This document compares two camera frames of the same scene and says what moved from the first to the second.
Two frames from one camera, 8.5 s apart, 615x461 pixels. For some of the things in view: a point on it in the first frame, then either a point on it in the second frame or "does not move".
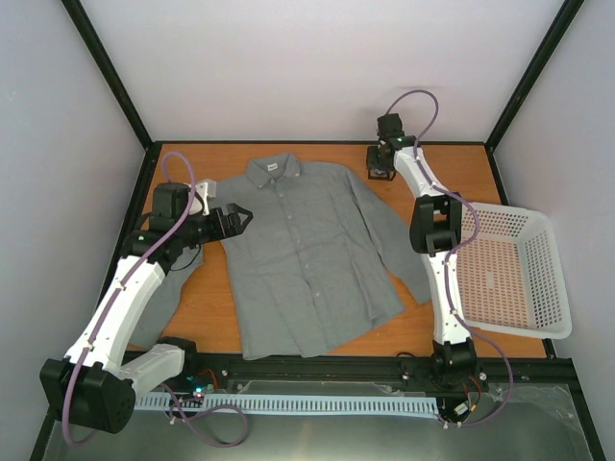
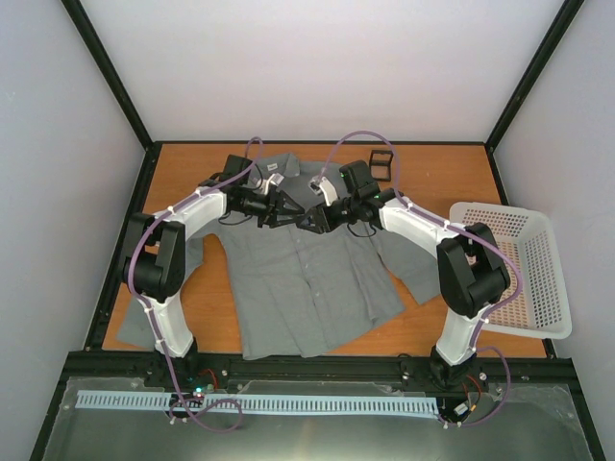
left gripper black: [220, 230] → [275, 202]
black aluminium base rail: [276, 374] does not move
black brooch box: [381, 163] does not move
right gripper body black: [383, 162] → [346, 217]
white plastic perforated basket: [511, 276] does not move
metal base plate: [535, 421] does not move
